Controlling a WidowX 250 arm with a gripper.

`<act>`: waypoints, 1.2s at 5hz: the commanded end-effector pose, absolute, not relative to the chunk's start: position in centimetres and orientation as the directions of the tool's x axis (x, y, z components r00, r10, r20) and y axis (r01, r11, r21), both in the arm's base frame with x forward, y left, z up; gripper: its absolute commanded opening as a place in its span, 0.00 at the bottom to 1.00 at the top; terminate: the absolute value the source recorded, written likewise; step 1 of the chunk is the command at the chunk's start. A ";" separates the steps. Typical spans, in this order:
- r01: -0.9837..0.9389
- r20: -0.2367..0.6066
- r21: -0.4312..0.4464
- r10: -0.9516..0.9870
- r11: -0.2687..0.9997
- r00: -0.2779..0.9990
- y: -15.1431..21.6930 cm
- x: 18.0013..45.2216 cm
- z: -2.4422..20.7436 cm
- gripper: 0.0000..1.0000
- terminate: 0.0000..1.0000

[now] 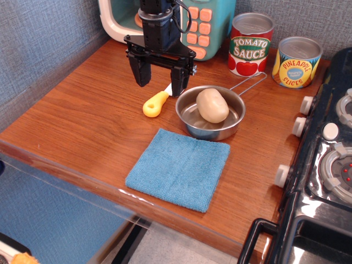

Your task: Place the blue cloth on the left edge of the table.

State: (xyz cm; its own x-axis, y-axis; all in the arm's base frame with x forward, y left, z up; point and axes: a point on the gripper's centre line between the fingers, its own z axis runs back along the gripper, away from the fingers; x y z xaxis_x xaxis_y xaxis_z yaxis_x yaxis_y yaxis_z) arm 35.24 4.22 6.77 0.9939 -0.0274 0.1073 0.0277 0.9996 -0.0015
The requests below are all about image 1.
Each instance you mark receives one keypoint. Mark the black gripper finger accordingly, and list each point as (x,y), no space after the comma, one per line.
(141,69)
(179,80)

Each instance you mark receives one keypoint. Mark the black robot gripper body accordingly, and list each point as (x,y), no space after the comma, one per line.
(160,42)

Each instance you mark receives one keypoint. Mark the blue towel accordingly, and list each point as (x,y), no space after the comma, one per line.
(179,169)

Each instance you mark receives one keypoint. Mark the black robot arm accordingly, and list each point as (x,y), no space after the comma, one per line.
(154,5)

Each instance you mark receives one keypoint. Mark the orange microwave turntable plate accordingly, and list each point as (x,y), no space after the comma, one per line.
(138,21)

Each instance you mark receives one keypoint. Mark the beige toy potato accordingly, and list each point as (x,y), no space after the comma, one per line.
(212,106)

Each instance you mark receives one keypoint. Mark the small steel saucepan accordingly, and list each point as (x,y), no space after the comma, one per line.
(197,127)

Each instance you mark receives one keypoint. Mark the tomato sauce can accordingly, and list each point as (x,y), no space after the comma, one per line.
(250,41)

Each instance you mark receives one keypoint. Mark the pineapple slices can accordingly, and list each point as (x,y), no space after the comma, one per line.
(296,62)

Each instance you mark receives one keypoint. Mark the clear acrylic barrier panel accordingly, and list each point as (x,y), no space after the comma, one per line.
(64,197)

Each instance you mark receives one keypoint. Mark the black toy stove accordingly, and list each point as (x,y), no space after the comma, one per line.
(314,223)

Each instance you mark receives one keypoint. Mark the yellow handled toy knife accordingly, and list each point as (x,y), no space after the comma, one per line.
(153,106)

